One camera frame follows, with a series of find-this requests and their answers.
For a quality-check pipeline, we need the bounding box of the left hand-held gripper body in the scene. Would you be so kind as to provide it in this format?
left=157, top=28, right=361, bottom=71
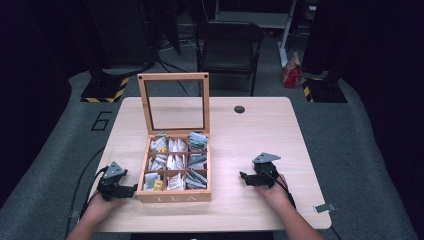
left=96, top=161, right=134, bottom=202

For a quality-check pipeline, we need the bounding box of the person's left hand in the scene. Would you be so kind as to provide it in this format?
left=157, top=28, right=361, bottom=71
left=85, top=192, right=127, bottom=221

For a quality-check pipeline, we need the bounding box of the dark cabinet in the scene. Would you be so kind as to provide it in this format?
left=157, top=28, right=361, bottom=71
left=87, top=0, right=159, bottom=69

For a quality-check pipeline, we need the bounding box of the pile of grey tea bags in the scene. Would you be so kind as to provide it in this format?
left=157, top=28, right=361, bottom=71
left=185, top=131, right=209, bottom=191

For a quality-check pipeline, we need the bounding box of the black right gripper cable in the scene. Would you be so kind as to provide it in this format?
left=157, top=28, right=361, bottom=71
left=260, top=169, right=343, bottom=240

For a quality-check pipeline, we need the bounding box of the white desk frame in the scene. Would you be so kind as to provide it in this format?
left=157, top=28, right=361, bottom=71
left=214, top=0, right=318, bottom=68

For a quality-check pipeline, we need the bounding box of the person's right hand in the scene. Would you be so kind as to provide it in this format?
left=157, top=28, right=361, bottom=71
left=253, top=173, right=290, bottom=210

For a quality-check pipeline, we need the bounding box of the black floor cable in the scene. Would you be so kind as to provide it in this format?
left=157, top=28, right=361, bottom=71
left=155, top=56, right=191, bottom=98

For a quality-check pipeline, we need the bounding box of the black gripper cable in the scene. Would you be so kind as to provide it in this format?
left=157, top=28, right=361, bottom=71
left=260, top=169, right=343, bottom=240
left=65, top=165, right=111, bottom=239

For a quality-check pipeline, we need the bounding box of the grey metal bracket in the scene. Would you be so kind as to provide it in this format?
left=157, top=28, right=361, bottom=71
left=313, top=202, right=337, bottom=215

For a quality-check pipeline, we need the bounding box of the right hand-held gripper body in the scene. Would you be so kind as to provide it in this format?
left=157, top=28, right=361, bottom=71
left=247, top=152, right=282, bottom=188

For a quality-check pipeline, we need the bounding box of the wooden tea box with lid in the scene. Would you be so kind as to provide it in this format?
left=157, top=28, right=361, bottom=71
left=136, top=72, right=213, bottom=204

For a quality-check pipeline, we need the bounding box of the black folding chair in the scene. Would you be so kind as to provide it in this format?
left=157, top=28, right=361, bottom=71
left=194, top=20, right=267, bottom=97

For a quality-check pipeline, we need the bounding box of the striped black stand base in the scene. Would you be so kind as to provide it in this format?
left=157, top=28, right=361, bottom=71
left=80, top=76, right=131, bottom=104
left=301, top=76, right=348, bottom=104

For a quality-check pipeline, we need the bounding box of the red paper bag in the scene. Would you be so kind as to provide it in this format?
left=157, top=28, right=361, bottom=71
left=282, top=51, right=303, bottom=89

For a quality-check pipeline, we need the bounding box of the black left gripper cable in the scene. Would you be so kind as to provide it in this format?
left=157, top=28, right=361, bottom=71
left=65, top=165, right=111, bottom=239

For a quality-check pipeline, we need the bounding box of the pile of white tea bags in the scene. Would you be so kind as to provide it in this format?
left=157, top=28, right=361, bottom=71
left=143, top=133, right=188, bottom=192

